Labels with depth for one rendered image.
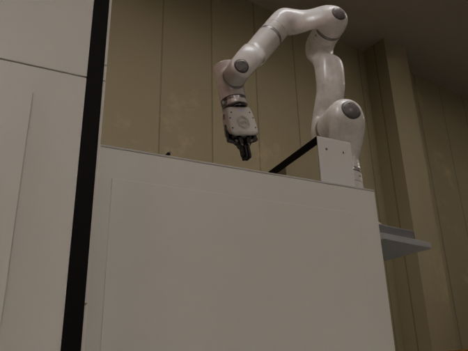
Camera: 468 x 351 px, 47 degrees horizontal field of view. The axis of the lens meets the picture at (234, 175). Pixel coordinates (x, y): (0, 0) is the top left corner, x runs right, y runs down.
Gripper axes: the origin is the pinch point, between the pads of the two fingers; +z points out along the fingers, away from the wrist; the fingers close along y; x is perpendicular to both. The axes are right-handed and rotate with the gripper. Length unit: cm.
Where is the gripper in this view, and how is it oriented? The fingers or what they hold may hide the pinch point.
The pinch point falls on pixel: (245, 153)
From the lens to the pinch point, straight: 167.1
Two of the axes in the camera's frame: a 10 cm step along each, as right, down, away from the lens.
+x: -4.3, 3.5, 8.3
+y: 8.8, -0.5, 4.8
